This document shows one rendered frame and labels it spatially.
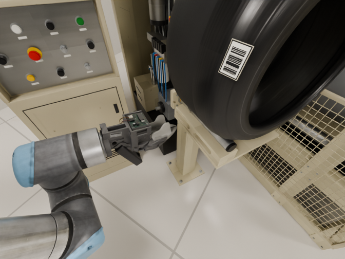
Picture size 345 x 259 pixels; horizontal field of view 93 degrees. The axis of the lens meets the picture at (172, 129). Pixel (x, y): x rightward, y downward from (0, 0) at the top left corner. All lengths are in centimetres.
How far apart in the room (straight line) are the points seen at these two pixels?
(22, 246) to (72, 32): 84
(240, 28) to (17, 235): 48
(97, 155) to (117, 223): 111
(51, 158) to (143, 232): 110
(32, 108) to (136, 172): 93
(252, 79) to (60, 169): 43
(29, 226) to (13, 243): 3
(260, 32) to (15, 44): 93
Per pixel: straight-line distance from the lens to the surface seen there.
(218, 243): 143
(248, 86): 38
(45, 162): 41
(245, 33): 34
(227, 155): 66
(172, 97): 78
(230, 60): 33
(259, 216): 158
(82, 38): 100
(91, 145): 40
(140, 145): 44
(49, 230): 40
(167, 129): 46
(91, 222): 46
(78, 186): 50
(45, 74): 106
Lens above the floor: 138
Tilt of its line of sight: 47 degrees down
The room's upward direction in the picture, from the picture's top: straight up
